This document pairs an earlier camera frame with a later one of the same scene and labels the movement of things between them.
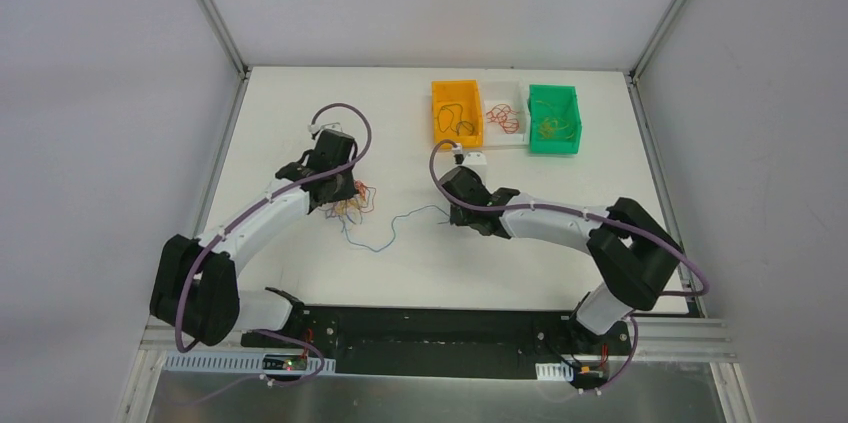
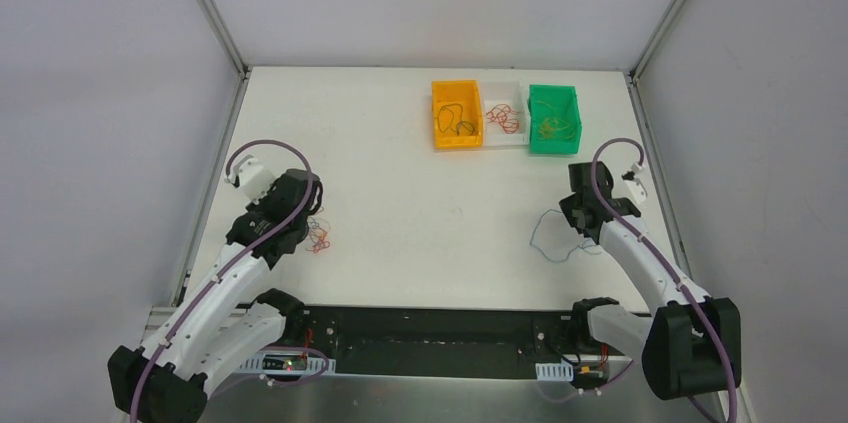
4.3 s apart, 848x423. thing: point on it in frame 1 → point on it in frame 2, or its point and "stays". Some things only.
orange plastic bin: (457, 112) stays
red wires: (503, 114) stays
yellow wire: (555, 127) stays
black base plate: (505, 342) stays
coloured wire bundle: (353, 209) → (318, 229)
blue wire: (393, 227) → (557, 262)
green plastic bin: (554, 119) stays
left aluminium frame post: (210, 8) stays
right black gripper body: (460, 209) → (577, 216)
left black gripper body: (341, 187) → (308, 201)
